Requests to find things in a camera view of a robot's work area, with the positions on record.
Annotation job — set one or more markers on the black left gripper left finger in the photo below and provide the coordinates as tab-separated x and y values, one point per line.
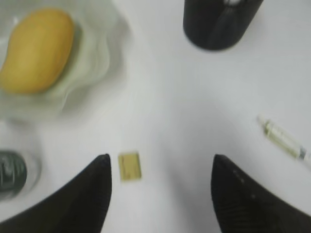
80	206

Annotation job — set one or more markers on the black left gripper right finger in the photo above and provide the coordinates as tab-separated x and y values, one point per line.
241	205

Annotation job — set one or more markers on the pale green wavy glass bowl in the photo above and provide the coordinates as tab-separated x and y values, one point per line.
88	63

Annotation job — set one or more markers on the black mesh pen holder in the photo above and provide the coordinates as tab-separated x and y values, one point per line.
211	25

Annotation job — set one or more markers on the clear water bottle green label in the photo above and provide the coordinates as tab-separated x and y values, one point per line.
20	171

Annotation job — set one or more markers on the blue grey click pen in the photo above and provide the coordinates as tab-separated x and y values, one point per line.
232	3

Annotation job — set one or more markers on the yellow eraser near bowl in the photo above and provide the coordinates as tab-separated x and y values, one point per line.
129	166

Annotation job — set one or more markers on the yellow mango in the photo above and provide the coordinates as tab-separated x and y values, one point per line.
38	50

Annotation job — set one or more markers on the beige white click pen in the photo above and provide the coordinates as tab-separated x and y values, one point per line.
280	138

